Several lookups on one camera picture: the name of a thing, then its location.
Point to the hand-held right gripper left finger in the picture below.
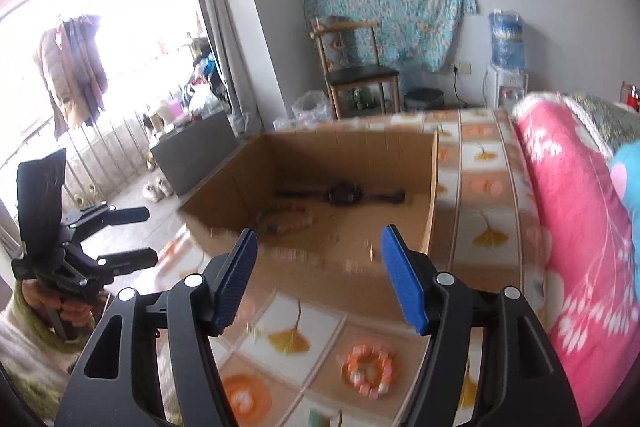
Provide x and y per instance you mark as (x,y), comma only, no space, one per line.
(235,282)

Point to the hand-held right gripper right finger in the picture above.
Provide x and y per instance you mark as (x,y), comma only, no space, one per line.
(405,282)

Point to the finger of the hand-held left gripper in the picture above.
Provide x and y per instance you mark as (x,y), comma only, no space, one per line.
(125,215)
(130,258)

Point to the brown cardboard box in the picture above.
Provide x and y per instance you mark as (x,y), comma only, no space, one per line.
(310,272)

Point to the purple and pink smartwatch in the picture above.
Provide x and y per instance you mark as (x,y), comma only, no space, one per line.
(345,194)

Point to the person's left hand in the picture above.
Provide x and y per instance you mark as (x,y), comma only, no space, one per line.
(75,314)

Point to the white shoe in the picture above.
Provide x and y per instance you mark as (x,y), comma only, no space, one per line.
(166,187)
(151,193)

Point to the dark grey cabinet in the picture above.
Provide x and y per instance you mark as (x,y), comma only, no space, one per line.
(200,152)

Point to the brown hanging coat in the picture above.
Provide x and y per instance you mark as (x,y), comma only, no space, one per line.
(57,77)

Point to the purple hanging coat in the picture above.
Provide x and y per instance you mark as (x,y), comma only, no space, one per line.
(92,62)

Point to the small white plastic bag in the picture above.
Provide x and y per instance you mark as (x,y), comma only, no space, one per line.
(285,123)

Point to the pink flowered blanket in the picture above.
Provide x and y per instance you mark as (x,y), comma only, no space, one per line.
(575,232)

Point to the green can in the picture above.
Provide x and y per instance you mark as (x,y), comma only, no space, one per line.
(356,98)

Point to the large white plastic bag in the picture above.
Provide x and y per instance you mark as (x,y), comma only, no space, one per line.
(310,107)

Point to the empty clear water jug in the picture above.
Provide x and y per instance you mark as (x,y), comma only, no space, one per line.
(410,77)

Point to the wooden chair with black seat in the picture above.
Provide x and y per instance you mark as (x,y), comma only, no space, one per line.
(360,77)

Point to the grey curtain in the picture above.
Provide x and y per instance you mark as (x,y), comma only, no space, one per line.
(220,7)

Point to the blue pillow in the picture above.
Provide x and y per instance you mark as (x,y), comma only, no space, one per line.
(627,177)

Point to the grey textured blanket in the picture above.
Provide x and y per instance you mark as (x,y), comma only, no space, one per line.
(600,122)

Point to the blue water bottle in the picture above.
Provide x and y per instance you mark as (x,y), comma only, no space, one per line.
(506,39)

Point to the small red packet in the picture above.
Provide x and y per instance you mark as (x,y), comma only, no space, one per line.
(631,97)

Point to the wall socket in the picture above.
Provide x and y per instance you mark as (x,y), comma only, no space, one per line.
(461,68)

